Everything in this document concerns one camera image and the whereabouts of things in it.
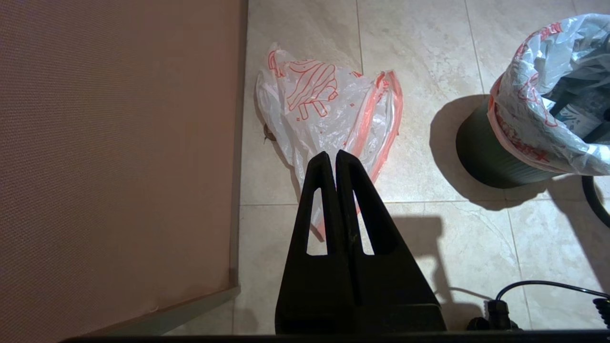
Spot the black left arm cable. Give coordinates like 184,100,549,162
467,280,610,332

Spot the white liner bag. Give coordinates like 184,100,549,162
255,43,404,241

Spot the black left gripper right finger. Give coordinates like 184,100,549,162
335,150,440,309

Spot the white garbage bag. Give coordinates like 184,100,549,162
487,13,610,177

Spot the clear plastic water bottle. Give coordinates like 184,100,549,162
548,83,610,141

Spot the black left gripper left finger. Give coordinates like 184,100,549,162
275,151,356,309

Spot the black trash bin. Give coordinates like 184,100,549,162
455,93,563,190

